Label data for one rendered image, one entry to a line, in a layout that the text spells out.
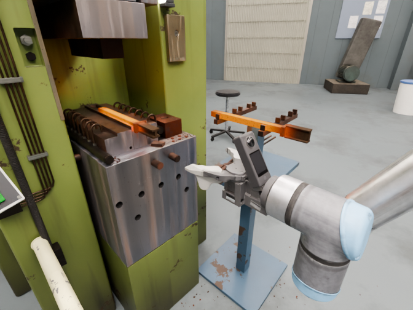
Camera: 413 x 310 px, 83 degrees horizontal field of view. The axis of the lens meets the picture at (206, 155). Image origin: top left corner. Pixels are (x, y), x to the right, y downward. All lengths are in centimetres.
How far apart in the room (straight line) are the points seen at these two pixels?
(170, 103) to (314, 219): 83
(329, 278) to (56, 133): 85
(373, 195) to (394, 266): 145
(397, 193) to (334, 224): 15
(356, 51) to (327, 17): 133
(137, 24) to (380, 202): 77
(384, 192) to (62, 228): 100
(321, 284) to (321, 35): 816
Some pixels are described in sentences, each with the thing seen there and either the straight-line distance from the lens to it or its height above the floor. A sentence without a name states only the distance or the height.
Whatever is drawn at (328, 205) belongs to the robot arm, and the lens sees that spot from 45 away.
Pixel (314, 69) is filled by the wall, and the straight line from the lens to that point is 851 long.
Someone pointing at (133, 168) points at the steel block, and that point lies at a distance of 82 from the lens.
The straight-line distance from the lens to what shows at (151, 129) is 76.
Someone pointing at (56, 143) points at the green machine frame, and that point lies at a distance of 92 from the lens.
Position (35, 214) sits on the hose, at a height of 74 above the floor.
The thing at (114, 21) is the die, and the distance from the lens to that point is 80.
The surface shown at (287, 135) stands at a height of 97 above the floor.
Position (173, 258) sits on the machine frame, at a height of 34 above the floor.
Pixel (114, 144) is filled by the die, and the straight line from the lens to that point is 83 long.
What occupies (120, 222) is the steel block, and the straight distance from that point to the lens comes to 90.
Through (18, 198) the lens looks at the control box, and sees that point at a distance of 63.
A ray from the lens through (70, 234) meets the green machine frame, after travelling 110.
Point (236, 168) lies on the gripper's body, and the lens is 53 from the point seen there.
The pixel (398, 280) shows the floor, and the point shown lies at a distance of 192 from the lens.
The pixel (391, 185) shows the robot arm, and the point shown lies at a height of 103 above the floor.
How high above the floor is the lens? 126
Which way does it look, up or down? 26 degrees down
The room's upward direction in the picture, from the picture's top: straight up
